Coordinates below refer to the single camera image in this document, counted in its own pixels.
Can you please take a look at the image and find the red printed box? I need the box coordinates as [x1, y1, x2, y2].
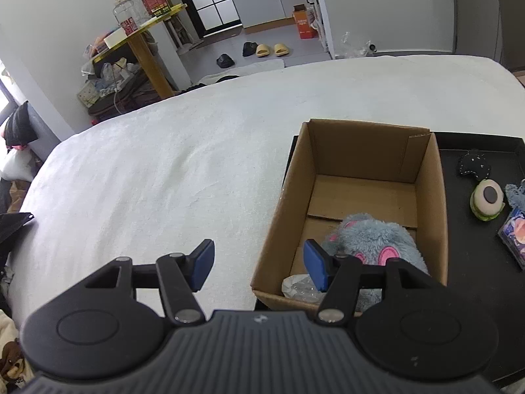
[141, 0, 171, 17]

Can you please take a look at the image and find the black pillow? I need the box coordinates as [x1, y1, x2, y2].
[2, 100, 38, 149]

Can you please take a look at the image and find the clear plastic bag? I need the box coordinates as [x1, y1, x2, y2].
[281, 274, 325, 305]

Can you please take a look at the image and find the grey pink plush toy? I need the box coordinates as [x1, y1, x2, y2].
[320, 211, 430, 312]

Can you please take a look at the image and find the clear glass jar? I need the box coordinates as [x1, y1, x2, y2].
[113, 0, 139, 36]

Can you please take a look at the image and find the colourful soft pouch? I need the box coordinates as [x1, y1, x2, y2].
[498, 208, 525, 271]

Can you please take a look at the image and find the black slipper near beige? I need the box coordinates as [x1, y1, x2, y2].
[242, 41, 258, 58]

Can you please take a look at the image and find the black stitched plush toy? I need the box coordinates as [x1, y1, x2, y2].
[457, 149, 491, 182]

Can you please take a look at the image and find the black slipper far left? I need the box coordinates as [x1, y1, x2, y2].
[216, 54, 235, 69]

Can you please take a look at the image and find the right beige slipper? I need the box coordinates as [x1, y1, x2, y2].
[273, 43, 290, 57]

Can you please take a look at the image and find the orange cardboard box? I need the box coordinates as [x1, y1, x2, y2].
[293, 5, 318, 39]

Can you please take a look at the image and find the burger plush toy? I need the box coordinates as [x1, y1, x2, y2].
[469, 179, 505, 222]

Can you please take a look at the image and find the left beige slipper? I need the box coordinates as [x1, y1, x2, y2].
[255, 44, 270, 58]

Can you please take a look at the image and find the white bed blanket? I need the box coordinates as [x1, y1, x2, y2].
[5, 54, 525, 394]

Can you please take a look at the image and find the brown cardboard box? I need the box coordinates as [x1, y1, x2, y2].
[251, 119, 449, 314]

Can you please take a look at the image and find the white foam block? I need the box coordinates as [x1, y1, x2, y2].
[103, 28, 127, 49]

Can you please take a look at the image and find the black tray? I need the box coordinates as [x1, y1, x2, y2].
[253, 132, 525, 386]

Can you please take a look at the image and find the blue grey knitted toy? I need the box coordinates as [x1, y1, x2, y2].
[505, 179, 525, 212]

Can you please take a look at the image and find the yellow round side table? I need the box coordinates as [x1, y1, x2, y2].
[92, 4, 187, 100]

